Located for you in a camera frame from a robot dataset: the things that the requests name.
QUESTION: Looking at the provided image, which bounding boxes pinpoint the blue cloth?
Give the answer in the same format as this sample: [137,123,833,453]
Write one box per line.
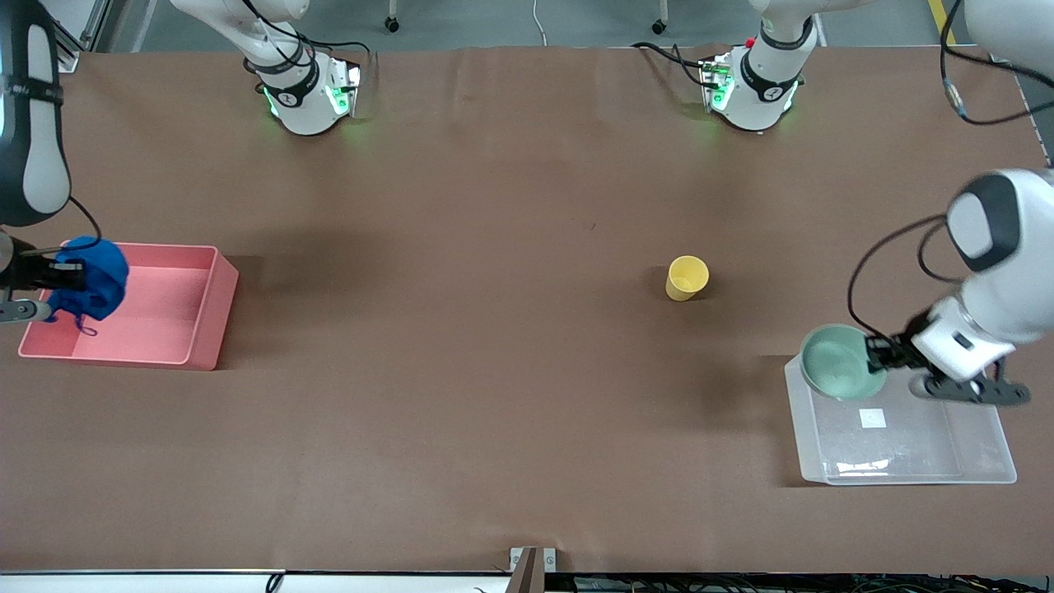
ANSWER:
[48,236,130,337]

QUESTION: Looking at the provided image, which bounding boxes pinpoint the yellow plastic cup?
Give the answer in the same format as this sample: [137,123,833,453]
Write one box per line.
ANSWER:
[665,255,710,302]

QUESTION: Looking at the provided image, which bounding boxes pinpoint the aluminium frame post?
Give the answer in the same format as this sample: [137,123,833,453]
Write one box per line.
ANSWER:
[37,0,112,72]

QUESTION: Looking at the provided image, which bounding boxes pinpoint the black base cable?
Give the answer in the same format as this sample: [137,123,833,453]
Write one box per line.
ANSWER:
[632,41,709,87]
[247,0,380,79]

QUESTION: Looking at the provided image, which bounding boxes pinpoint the black right base cable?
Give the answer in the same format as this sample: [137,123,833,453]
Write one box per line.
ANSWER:
[247,0,380,79]

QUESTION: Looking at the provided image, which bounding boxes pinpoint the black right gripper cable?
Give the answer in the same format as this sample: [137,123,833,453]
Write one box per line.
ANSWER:
[68,196,105,245]

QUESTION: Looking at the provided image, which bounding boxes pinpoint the metal table edge bracket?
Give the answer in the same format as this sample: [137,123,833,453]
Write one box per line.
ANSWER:
[509,547,557,593]

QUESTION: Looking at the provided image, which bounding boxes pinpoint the white table edge rail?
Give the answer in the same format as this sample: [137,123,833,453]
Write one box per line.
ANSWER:
[0,568,511,593]

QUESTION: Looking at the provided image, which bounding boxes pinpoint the mint green bowl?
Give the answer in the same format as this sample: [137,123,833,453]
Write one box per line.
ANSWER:
[800,324,888,403]

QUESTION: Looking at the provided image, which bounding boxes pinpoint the pink plastic bin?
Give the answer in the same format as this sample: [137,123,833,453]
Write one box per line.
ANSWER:
[18,240,240,371]

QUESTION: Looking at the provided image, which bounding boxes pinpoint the clear plastic storage box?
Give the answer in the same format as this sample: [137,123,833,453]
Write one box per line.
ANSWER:
[784,344,1018,487]

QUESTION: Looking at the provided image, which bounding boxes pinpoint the dashed table edge strip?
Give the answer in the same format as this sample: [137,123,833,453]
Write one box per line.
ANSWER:
[1017,78,1054,170]

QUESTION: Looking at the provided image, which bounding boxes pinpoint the black left base cable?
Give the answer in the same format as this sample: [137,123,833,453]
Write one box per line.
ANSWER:
[632,41,709,87]

